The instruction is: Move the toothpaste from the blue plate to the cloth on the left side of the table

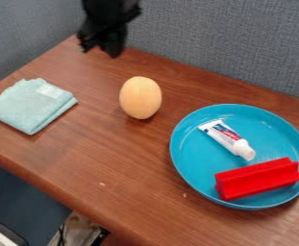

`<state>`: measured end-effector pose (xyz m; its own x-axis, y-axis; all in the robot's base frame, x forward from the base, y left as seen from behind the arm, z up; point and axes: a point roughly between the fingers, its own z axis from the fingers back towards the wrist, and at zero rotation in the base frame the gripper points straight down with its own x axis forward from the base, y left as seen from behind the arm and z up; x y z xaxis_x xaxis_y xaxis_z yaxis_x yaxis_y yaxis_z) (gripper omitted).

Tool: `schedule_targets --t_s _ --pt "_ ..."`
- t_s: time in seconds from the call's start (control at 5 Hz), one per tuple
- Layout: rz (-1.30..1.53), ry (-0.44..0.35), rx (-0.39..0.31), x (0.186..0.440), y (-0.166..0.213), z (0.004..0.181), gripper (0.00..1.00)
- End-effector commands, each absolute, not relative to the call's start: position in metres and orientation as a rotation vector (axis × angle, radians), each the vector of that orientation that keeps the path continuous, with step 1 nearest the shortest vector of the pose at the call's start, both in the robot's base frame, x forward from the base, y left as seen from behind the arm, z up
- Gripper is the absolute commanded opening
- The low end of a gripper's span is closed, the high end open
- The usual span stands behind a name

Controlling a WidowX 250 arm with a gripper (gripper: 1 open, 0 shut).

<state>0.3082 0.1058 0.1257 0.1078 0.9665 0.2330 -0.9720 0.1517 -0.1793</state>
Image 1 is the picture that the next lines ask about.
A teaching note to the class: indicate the red plastic block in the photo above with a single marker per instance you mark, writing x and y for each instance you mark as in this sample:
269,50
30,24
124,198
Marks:
261,177

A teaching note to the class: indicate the grey object under table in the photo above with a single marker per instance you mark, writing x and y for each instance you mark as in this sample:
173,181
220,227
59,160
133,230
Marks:
79,232

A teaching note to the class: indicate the orange egg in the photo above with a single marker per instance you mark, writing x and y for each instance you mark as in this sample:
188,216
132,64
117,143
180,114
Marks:
141,97

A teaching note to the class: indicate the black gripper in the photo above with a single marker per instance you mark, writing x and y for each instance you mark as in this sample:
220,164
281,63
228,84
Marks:
105,16

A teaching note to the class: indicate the blue round plate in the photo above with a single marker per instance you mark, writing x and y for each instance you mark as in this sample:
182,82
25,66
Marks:
200,157

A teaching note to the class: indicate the light blue folded cloth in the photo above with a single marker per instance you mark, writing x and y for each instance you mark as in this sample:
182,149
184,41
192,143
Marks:
33,103

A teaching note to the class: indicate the white toothpaste tube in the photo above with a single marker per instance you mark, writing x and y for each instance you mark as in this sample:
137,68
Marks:
220,131

